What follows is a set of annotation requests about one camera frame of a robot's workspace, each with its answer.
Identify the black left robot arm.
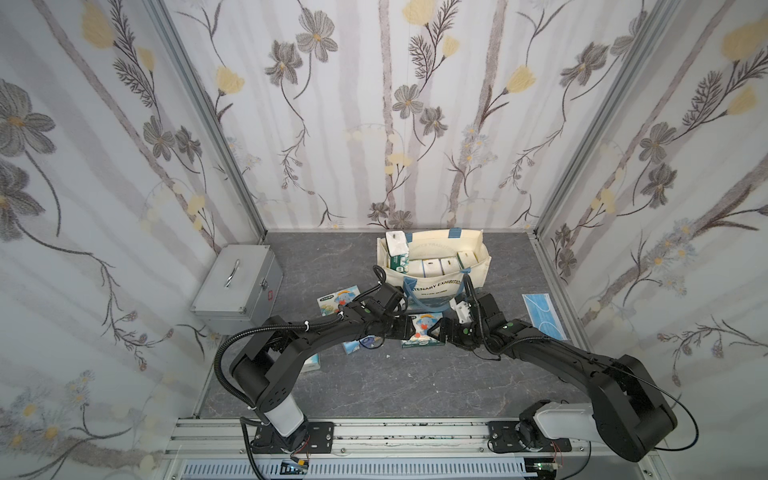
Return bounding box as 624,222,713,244
213,266,415,450

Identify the white blue tissue pack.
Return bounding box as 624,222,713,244
406,259,425,278

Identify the green barcode tissue pack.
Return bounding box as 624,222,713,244
385,230,410,273
457,250,479,269

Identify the elephant tissue pack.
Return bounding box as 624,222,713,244
301,354,321,373
317,285,360,316
402,312,443,348

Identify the white slotted cable duct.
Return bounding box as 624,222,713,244
177,458,535,479

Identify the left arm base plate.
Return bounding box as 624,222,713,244
249,421,335,455

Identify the purple tissue pack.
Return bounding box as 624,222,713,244
440,256,462,275

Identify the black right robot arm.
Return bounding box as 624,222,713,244
427,277,678,462

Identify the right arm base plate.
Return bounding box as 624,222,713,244
487,420,572,454

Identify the aluminium mounting rail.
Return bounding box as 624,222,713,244
161,416,658,460

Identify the grey metal box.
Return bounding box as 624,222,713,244
190,244,283,335

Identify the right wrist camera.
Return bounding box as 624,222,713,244
449,299,474,325

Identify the cream canvas tote bag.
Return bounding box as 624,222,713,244
376,228,491,312

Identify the blue face mask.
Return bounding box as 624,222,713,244
522,293,568,341

